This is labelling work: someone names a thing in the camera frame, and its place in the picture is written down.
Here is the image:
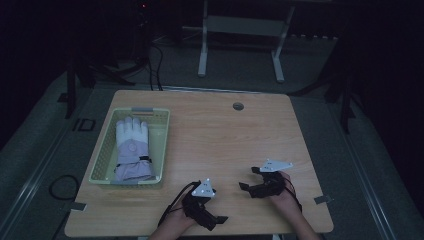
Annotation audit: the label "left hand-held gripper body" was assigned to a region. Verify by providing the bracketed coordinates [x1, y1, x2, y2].
[181, 177, 218, 228]

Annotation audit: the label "black looped floor cable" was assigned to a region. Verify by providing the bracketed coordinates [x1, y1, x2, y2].
[48, 174, 81, 202]

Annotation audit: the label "black metal stand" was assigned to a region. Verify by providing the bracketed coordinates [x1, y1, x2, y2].
[289, 33, 359, 135]
[64, 56, 136, 120]

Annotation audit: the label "person's left hand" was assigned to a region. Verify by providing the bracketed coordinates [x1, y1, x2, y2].
[166, 199, 198, 231]

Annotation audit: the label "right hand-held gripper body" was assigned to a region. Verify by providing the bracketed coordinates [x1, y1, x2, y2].
[250, 158, 294, 198]

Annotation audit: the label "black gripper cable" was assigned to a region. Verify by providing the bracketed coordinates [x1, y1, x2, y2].
[283, 176, 304, 214]
[157, 180, 202, 228]

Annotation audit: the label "black hanging cables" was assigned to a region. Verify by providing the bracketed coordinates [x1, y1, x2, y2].
[147, 42, 165, 92]

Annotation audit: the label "light green plastic basket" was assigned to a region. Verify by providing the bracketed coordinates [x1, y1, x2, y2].
[88, 106, 171, 186]

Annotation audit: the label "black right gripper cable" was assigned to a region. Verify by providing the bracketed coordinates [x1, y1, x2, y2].
[283, 176, 304, 214]

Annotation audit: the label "person's right hand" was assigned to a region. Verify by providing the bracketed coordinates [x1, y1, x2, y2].
[269, 171, 301, 216]

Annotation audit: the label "purple white glove black strap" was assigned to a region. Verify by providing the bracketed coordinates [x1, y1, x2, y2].
[113, 116, 156, 183]

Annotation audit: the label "dark device with red light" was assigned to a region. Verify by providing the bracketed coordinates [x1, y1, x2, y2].
[132, 0, 155, 65]

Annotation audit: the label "white metal desk frame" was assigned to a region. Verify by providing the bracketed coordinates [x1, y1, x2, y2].
[197, 0, 296, 84]

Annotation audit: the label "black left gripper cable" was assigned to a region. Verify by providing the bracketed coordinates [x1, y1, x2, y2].
[157, 180, 202, 228]

